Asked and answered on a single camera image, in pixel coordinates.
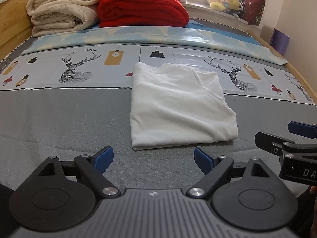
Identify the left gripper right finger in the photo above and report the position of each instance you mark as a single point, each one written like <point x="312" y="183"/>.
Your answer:
<point x="217" y="171"/>

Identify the red folded blanket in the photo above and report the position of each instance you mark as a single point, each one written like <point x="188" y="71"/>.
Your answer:
<point x="142" y="13"/>

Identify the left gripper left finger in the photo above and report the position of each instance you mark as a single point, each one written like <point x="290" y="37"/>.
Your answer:
<point x="91" y="169"/>

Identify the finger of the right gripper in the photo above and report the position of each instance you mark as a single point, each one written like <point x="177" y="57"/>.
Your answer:
<point x="302" y="129"/>
<point x="272" y="144"/>

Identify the purple box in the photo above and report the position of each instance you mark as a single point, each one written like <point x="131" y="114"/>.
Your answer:
<point x="279" y="41"/>

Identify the white t-shirt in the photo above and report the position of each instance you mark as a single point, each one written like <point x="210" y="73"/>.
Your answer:
<point x="176" y="105"/>

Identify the deer-print grey bed sheet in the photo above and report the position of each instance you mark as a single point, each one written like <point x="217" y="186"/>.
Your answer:
<point x="70" y="101"/>

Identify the yellow plush toys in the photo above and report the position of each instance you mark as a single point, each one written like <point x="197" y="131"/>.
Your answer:
<point x="234" y="7"/>

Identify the cream folded blanket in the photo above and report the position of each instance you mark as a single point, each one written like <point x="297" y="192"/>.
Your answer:
<point x="57" y="16"/>

